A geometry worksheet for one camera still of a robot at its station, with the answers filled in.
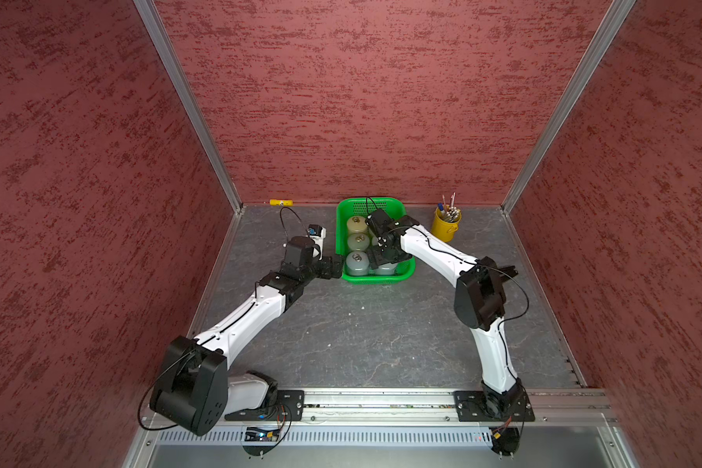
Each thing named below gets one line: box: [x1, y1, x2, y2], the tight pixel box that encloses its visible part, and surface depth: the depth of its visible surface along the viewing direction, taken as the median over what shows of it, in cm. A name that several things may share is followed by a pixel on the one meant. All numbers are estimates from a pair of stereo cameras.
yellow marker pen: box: [269, 198, 294, 207], surface depth 124 cm
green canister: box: [347, 233, 371, 252], surface depth 100 cm
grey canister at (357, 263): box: [345, 250, 370, 276], surface depth 95 cm
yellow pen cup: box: [430, 202, 463, 243], surface depth 106 cm
